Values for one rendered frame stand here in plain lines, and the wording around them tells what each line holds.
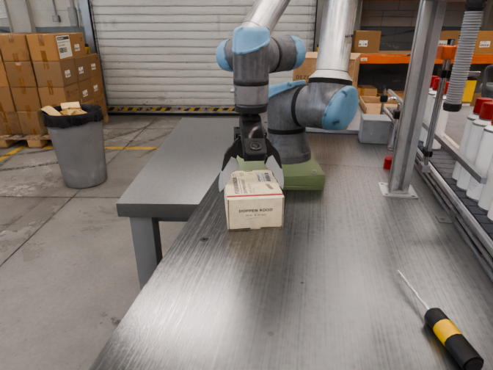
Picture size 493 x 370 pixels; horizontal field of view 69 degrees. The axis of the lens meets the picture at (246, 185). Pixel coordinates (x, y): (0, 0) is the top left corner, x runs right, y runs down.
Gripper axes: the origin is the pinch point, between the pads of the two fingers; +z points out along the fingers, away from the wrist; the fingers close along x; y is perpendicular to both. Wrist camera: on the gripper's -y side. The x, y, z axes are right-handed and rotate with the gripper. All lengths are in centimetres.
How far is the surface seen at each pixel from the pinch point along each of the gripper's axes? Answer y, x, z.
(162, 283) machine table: -24.1, 18.4, 5.2
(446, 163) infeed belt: 14, -57, 0
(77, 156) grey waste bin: 204, 114, 59
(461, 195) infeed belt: -6.2, -48.1, 0.4
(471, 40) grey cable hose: -6, -41, -33
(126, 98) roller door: 469, 129, 63
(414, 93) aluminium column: 6.0, -39.2, -20.8
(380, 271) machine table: -25.0, -20.7, 5.3
